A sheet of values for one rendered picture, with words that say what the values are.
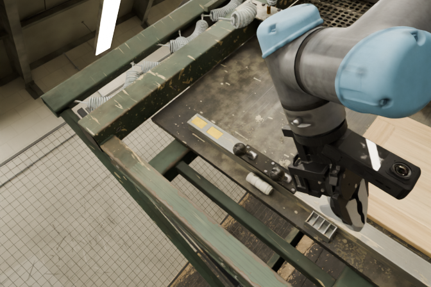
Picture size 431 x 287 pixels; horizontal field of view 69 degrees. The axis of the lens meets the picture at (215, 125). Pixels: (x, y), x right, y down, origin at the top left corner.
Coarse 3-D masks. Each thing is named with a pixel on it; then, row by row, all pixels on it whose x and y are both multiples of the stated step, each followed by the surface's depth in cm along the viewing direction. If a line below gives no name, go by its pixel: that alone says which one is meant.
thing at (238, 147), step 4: (236, 144) 83; (240, 144) 82; (236, 148) 82; (240, 148) 81; (244, 148) 82; (236, 152) 82; (240, 152) 82; (244, 152) 82; (248, 152) 88; (252, 152) 92; (240, 156) 83; (248, 156) 92; (252, 156) 91; (256, 156) 91
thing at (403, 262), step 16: (192, 128) 105; (208, 128) 102; (224, 144) 97; (240, 160) 94; (288, 192) 86; (304, 208) 85; (336, 224) 78; (368, 224) 77; (352, 240) 78; (368, 240) 75; (384, 240) 74; (384, 256) 72; (400, 256) 72; (416, 256) 71; (400, 272) 72; (416, 272) 69
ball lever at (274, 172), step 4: (272, 168) 77; (276, 168) 76; (280, 168) 76; (272, 172) 76; (276, 172) 76; (280, 172) 76; (284, 172) 77; (272, 176) 76; (276, 176) 76; (280, 176) 76; (284, 176) 76; (288, 176) 86; (272, 180) 77; (276, 180) 76; (280, 180) 76; (284, 180) 86; (288, 180) 85
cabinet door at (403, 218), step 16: (368, 128) 98; (384, 128) 97; (400, 128) 96; (416, 128) 96; (384, 144) 94; (400, 144) 93; (416, 144) 93; (416, 160) 89; (384, 192) 84; (416, 192) 83; (368, 208) 82; (384, 208) 81; (400, 208) 81; (416, 208) 81; (384, 224) 79; (400, 224) 78; (416, 224) 78; (416, 240) 76
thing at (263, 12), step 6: (252, 0) 136; (276, 0) 122; (240, 6) 134; (258, 6) 132; (264, 6) 132; (270, 6) 126; (258, 12) 129; (264, 12) 129; (270, 12) 128; (276, 12) 128; (258, 18) 127; (264, 18) 126; (258, 24) 132
